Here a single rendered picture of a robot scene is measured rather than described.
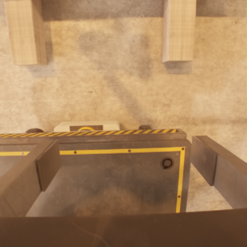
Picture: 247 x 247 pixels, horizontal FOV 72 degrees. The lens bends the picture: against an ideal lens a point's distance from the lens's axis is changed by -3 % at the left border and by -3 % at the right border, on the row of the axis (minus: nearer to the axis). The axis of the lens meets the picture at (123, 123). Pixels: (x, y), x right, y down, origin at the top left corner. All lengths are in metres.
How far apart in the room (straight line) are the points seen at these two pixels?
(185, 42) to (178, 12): 0.11
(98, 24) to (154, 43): 0.25
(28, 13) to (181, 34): 0.57
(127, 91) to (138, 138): 0.34
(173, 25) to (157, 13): 0.13
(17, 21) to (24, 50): 0.10
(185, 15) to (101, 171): 0.62
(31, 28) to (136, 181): 0.66
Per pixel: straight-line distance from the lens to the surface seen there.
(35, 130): 0.81
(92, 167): 0.56
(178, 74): 0.85
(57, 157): 0.17
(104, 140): 0.52
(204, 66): 0.89
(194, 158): 0.17
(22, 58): 0.80
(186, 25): 0.77
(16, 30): 0.82
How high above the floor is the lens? 0.80
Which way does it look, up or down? 75 degrees down
